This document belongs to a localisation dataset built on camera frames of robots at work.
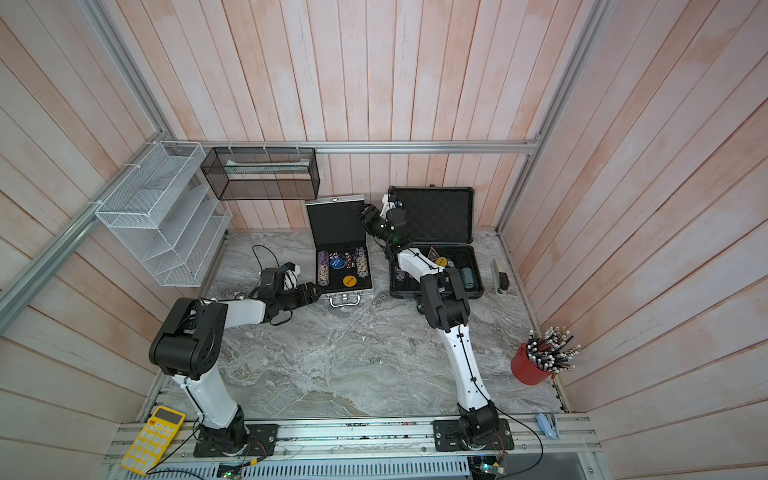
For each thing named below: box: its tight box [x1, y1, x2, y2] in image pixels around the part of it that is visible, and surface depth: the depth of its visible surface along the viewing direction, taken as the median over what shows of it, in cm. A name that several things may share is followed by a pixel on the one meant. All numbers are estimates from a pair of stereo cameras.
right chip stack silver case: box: [352, 246, 369, 278], surface depth 109 cm
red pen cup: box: [511, 326, 581, 386], surface depth 73 cm
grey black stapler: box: [492, 258, 510, 296], surface depth 103 cm
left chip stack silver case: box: [317, 250, 330, 287], surface depth 106 cm
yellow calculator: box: [121, 406, 186, 476], surface depth 74 cm
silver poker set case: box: [305, 195, 373, 308], surface depth 106 cm
